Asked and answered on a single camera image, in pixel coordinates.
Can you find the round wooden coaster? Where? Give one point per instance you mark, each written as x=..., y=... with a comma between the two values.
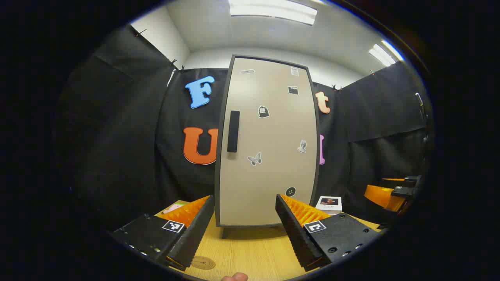
x=203, y=262

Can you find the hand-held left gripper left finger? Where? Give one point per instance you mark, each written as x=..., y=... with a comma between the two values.
x=195, y=234

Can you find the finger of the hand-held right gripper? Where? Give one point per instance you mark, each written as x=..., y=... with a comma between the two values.
x=406, y=182
x=384, y=197

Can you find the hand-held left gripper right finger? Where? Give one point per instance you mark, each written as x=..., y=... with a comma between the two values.
x=299, y=234

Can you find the black backdrop cloth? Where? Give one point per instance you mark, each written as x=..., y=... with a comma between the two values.
x=129, y=136

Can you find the pink plush toy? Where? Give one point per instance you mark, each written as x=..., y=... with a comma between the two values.
x=172, y=208

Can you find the beige cabinet door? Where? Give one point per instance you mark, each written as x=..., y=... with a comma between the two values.
x=273, y=128

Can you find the ceiling light panel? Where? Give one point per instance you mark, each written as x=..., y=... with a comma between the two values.
x=384, y=54
x=273, y=11

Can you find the white photo booklet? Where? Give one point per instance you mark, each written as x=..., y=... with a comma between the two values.
x=329, y=203

